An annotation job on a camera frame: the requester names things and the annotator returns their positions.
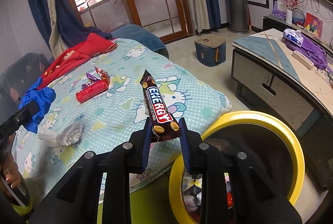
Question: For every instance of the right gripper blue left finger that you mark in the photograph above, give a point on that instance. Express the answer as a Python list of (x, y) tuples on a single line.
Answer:
[(141, 141)]

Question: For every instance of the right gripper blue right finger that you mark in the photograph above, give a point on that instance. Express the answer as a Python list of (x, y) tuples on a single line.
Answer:
[(190, 142)]

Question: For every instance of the brown energy bar wrapper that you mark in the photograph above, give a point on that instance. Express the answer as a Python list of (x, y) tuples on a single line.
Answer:
[(164, 125)]

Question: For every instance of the yellow white snack bag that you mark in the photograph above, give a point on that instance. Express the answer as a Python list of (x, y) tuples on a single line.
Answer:
[(192, 187)]

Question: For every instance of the blue rubber glove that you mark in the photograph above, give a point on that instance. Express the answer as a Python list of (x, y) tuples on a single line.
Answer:
[(43, 97)]

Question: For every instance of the white tissue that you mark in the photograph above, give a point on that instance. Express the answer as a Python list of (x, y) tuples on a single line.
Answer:
[(73, 134)]

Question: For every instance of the red cylindrical candy can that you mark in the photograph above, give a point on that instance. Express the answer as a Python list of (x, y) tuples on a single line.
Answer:
[(92, 90)]

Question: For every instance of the red snack wrapper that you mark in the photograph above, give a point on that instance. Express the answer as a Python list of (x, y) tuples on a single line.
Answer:
[(102, 74)]

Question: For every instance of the purple candy wrapper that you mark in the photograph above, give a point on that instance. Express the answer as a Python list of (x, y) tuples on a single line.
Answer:
[(91, 79)]

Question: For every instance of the yellow rimmed trash bin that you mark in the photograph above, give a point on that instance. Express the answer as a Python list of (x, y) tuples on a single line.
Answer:
[(253, 171)]

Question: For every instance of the person left hand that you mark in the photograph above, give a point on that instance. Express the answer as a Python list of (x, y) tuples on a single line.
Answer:
[(10, 170)]

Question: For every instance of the Hello Kitty bed sheet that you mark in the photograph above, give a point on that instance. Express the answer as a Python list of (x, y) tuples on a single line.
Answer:
[(109, 118)]

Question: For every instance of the white blue coffee table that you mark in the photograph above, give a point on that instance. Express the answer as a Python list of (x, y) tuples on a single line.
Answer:
[(270, 79)]

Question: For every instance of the red floral blanket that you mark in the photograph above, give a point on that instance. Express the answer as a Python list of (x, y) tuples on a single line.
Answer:
[(76, 56)]

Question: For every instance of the dark blue curtain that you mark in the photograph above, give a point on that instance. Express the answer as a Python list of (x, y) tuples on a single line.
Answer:
[(59, 25)]

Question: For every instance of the white power strip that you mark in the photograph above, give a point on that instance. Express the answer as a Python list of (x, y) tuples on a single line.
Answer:
[(303, 60)]

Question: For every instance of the blue white tissue pack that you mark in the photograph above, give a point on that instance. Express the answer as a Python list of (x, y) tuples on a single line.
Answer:
[(293, 36)]

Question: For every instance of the purple cloth bag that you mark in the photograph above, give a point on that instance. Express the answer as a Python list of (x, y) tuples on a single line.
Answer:
[(312, 51)]

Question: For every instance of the purple box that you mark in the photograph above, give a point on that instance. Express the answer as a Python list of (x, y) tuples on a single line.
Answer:
[(279, 10)]

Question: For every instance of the round blue ornament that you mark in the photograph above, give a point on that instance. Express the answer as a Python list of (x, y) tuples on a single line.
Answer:
[(298, 17)]

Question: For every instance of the white vase red flowers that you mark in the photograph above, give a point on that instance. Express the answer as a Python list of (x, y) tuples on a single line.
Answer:
[(290, 5)]

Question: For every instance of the colourful picture frame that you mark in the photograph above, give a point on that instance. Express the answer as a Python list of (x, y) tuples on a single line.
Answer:
[(313, 24)]

